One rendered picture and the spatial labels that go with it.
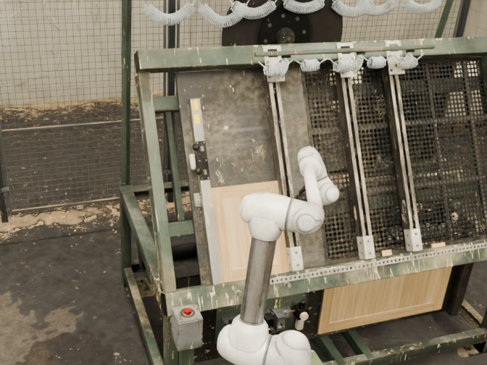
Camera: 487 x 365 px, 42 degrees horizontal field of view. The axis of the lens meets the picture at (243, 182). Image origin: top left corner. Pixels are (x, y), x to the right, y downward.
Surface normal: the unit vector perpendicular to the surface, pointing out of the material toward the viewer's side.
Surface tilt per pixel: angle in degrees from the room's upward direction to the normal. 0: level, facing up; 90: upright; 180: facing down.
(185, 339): 90
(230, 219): 58
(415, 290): 90
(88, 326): 0
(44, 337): 0
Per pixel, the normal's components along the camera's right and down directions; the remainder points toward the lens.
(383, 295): 0.33, 0.46
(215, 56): 0.32, -0.08
